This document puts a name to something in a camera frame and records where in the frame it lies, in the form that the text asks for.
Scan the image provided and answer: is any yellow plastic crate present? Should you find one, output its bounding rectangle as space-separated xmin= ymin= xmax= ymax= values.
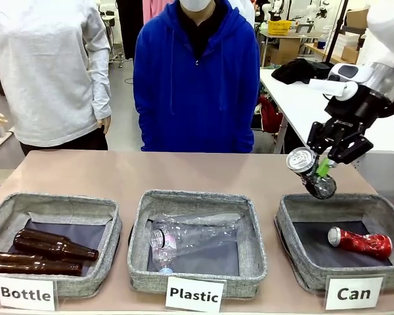
xmin=267 ymin=19 xmax=293 ymax=35

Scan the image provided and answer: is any small cardboard box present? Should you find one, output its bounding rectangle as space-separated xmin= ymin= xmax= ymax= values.
xmin=346 ymin=8 xmax=370 ymax=31

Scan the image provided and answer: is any grey sweatshirt person's left hand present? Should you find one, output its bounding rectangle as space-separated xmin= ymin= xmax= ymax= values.
xmin=97 ymin=114 xmax=112 ymax=135

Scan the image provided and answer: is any white face mask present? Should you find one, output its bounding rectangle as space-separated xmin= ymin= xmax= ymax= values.
xmin=179 ymin=0 xmax=213 ymax=12

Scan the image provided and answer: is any person in grey sweatshirt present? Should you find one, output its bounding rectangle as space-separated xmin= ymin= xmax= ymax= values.
xmin=0 ymin=0 xmax=113 ymax=157

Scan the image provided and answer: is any white Bottle label sign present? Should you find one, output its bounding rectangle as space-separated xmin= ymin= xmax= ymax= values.
xmin=0 ymin=275 xmax=57 ymax=312

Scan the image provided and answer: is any red bag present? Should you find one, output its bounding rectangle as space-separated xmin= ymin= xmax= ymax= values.
xmin=259 ymin=95 xmax=285 ymax=132

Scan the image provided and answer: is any large crushed clear plastic bottle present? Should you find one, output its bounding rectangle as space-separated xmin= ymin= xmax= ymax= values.
xmin=150 ymin=212 xmax=242 ymax=252

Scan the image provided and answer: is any black slanted pole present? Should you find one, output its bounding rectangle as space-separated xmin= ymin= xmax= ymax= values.
xmin=324 ymin=0 xmax=349 ymax=63

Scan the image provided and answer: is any black soda can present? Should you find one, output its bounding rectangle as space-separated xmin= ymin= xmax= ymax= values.
xmin=286 ymin=146 xmax=338 ymax=200

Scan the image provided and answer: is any large cardboard box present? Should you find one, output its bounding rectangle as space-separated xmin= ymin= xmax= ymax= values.
xmin=268 ymin=38 xmax=303 ymax=66

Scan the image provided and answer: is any brown glass bottle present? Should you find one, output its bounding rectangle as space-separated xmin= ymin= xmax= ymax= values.
xmin=0 ymin=251 xmax=83 ymax=276
xmin=12 ymin=228 xmax=99 ymax=263

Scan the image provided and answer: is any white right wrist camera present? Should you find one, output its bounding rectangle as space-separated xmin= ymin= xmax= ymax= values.
xmin=308 ymin=77 xmax=359 ymax=101

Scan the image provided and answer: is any white side table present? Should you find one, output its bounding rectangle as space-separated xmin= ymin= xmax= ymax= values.
xmin=259 ymin=68 xmax=394 ymax=155

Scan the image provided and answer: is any person in blue hoodie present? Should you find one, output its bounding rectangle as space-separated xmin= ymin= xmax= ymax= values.
xmin=133 ymin=0 xmax=261 ymax=154

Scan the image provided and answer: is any white Can label sign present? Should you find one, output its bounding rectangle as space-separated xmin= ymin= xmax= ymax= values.
xmin=324 ymin=275 xmax=385 ymax=311

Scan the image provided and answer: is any crushed red soda can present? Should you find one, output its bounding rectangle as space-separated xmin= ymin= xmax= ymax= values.
xmin=327 ymin=226 xmax=394 ymax=261

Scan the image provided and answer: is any white Plastic label sign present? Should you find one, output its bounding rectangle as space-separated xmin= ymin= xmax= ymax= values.
xmin=165 ymin=276 xmax=227 ymax=313

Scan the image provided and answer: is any black cloth bundle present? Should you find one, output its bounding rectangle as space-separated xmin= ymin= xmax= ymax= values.
xmin=271 ymin=58 xmax=336 ymax=85

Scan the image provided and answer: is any grey fabric basket labelled Can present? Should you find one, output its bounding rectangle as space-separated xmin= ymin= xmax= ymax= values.
xmin=274 ymin=192 xmax=394 ymax=293

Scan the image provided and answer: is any grey fabric basket labelled Plastic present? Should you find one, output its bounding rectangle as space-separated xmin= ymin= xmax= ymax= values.
xmin=127 ymin=189 xmax=269 ymax=299

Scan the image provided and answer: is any grey fabric basket labelled Bottle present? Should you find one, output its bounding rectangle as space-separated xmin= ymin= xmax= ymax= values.
xmin=0 ymin=192 xmax=123 ymax=299

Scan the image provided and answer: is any clear bottle with blue cap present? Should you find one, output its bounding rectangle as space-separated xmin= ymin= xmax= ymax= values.
xmin=150 ymin=247 xmax=185 ymax=275

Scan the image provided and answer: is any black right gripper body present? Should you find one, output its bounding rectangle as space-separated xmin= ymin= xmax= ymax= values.
xmin=324 ymin=87 xmax=392 ymax=140

